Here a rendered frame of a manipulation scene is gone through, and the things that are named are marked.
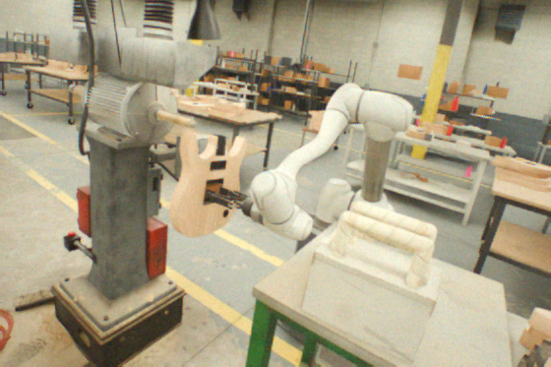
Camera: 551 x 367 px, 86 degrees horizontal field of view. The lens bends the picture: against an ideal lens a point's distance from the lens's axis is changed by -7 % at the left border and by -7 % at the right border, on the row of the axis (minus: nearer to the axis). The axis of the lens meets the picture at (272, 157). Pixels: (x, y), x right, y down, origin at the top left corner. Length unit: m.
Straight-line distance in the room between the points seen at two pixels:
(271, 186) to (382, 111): 0.57
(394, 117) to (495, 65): 10.69
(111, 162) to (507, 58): 11.41
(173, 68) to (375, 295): 0.82
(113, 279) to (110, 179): 0.52
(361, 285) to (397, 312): 0.09
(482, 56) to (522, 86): 1.47
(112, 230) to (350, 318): 1.17
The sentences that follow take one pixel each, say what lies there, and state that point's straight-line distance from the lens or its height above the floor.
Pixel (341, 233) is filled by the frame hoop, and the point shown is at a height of 1.16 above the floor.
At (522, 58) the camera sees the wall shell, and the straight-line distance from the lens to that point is 11.96.
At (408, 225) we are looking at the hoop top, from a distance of 0.77.
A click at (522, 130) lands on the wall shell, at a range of 11.91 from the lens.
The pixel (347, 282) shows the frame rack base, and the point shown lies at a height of 1.06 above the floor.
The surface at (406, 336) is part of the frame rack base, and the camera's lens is 0.80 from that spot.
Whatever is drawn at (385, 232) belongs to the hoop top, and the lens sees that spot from 0.70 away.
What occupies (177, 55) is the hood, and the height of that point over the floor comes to 1.49.
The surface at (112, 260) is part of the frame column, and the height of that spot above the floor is 0.52.
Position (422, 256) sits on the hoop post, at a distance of 0.71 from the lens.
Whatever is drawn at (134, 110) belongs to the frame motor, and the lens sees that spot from 1.32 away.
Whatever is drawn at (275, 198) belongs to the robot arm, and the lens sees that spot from 0.89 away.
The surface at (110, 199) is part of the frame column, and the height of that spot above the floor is 0.84.
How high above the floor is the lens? 1.48
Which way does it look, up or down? 15 degrees down
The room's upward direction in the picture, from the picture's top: 9 degrees clockwise
